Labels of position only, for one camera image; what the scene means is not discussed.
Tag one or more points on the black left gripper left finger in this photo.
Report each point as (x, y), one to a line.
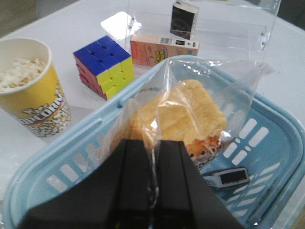
(114, 196)

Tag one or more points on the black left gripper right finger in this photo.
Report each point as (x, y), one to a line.
(185, 200)

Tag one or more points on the bread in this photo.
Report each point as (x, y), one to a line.
(202, 104)

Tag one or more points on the light blue plastic basket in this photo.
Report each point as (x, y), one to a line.
(270, 145)

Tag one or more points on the yellow popcorn paper cup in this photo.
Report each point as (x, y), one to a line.
(30, 89)

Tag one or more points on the rubiks cube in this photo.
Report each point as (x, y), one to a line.
(104, 66)

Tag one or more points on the orange snack box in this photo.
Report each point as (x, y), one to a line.
(150, 50)

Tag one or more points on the clear acrylic right shelf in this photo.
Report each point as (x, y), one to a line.
(225, 29)

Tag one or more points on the black small box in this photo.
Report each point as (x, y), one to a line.
(183, 19)

